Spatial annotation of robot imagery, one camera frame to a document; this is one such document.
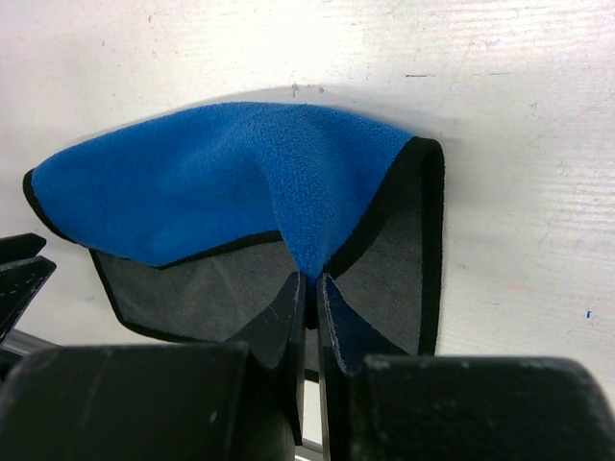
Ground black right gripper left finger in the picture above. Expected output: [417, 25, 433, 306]
[1, 274, 306, 460]

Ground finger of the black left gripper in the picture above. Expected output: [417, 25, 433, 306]
[1, 233, 57, 343]

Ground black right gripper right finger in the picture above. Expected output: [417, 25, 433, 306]
[316, 276, 614, 460]

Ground blue microfiber towel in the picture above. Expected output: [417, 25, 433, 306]
[23, 102, 444, 354]

